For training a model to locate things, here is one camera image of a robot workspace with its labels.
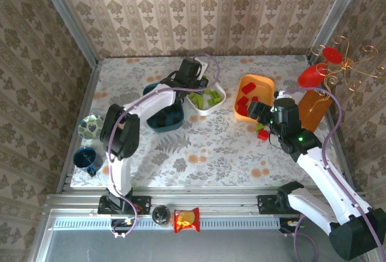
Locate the white plastic container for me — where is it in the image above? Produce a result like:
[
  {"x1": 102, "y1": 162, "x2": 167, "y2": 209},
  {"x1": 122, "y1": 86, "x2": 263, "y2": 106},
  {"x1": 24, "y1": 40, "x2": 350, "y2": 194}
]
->
[{"x1": 185, "y1": 73, "x2": 227, "y2": 117}]

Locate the gold wire candle holder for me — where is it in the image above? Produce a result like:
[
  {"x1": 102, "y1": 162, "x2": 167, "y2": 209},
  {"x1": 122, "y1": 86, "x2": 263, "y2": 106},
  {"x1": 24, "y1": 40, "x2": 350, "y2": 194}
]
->
[{"x1": 310, "y1": 34, "x2": 386, "y2": 112}]

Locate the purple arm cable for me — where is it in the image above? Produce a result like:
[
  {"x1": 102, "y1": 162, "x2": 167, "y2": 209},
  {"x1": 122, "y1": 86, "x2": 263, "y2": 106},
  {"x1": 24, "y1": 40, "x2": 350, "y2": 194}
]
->
[
  {"x1": 107, "y1": 53, "x2": 221, "y2": 214},
  {"x1": 279, "y1": 88, "x2": 386, "y2": 254}
]

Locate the teal plastic container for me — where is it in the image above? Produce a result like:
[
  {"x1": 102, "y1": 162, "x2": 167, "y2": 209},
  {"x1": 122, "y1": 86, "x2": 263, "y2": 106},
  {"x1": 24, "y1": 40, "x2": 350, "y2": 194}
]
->
[{"x1": 142, "y1": 83, "x2": 185, "y2": 133}]

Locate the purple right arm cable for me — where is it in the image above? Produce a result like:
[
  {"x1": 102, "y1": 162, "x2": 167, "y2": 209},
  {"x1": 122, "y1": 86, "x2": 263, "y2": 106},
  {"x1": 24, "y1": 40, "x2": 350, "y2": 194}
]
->
[{"x1": 279, "y1": 88, "x2": 386, "y2": 254}]

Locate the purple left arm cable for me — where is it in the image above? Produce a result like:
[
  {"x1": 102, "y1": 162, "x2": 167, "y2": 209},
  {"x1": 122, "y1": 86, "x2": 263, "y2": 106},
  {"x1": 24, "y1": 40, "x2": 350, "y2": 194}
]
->
[{"x1": 107, "y1": 53, "x2": 221, "y2": 214}]

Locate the aluminium frame post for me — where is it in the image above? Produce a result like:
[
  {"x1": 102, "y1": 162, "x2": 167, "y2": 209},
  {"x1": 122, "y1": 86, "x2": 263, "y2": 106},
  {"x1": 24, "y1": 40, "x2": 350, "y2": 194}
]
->
[
  {"x1": 34, "y1": 0, "x2": 99, "y2": 68},
  {"x1": 307, "y1": 0, "x2": 367, "y2": 63}
]

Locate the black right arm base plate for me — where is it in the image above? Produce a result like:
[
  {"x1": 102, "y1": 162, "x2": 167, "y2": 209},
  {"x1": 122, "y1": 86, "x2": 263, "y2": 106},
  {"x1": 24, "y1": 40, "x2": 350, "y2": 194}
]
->
[{"x1": 258, "y1": 194, "x2": 313, "y2": 215}]

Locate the small circuit board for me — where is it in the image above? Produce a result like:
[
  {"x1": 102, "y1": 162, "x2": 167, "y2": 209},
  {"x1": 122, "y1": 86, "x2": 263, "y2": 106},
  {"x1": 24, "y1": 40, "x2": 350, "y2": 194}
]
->
[
  {"x1": 110, "y1": 217, "x2": 141, "y2": 233},
  {"x1": 279, "y1": 217, "x2": 305, "y2": 234}
]

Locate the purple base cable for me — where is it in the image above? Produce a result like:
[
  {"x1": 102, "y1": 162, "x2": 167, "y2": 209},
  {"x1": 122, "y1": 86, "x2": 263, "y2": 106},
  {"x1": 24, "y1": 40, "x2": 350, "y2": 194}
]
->
[
  {"x1": 294, "y1": 216, "x2": 319, "y2": 261},
  {"x1": 111, "y1": 204, "x2": 140, "y2": 238}
]

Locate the red snack bag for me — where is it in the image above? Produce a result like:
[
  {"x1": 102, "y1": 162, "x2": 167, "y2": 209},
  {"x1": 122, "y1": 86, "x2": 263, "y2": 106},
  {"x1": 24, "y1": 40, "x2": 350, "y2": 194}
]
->
[{"x1": 173, "y1": 207, "x2": 201, "y2": 233}]

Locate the black round jar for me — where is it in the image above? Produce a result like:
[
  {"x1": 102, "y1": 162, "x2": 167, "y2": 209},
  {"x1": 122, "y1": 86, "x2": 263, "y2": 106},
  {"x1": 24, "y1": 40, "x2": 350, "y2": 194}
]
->
[{"x1": 151, "y1": 205, "x2": 172, "y2": 229}]

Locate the small leaf pattern bowl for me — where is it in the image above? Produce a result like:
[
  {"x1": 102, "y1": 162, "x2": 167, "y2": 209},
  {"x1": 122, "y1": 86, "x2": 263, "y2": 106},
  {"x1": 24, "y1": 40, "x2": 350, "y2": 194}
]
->
[{"x1": 78, "y1": 113, "x2": 107, "y2": 139}]

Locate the floral patterned table cover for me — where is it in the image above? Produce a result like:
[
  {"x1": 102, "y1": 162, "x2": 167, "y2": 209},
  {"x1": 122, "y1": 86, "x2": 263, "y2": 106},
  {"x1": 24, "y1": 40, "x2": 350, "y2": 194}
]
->
[{"x1": 69, "y1": 56, "x2": 347, "y2": 188}]

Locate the orange wooden base block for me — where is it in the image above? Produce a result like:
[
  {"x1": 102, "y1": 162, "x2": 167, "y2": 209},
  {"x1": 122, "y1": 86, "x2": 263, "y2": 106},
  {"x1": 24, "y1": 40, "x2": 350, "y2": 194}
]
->
[{"x1": 297, "y1": 91, "x2": 334, "y2": 133}]

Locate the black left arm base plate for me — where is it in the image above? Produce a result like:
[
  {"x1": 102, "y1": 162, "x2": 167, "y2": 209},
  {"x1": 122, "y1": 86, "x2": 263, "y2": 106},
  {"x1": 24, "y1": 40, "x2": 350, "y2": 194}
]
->
[{"x1": 98, "y1": 194, "x2": 151, "y2": 215}]

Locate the flat red candle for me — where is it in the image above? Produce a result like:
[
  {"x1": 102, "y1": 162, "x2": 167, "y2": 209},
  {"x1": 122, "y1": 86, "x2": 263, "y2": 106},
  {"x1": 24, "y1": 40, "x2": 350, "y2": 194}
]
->
[{"x1": 321, "y1": 46, "x2": 344, "y2": 64}]

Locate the aluminium mounting rail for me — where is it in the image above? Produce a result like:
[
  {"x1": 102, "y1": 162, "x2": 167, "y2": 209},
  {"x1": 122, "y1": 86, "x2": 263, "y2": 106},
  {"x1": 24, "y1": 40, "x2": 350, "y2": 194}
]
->
[{"x1": 45, "y1": 186, "x2": 373, "y2": 216}]

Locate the grey slotted cable duct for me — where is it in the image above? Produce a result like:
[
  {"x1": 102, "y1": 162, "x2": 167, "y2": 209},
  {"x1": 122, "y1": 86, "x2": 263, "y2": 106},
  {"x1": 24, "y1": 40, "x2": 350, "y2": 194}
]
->
[{"x1": 52, "y1": 216, "x2": 283, "y2": 230}]

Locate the red cup on stand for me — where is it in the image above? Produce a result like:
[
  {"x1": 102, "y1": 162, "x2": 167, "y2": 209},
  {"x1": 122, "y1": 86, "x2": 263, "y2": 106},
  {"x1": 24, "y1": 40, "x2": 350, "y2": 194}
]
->
[{"x1": 297, "y1": 63, "x2": 327, "y2": 92}]

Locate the dark blue mug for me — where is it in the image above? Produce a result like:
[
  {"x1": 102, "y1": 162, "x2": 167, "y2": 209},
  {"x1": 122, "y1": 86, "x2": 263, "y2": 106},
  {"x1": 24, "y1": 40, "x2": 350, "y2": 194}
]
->
[{"x1": 73, "y1": 146, "x2": 103, "y2": 177}]

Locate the orange plastic container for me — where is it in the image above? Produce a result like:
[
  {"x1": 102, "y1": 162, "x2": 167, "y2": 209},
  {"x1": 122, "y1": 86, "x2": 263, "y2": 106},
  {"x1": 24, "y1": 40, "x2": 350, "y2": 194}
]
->
[{"x1": 234, "y1": 74, "x2": 276, "y2": 123}]

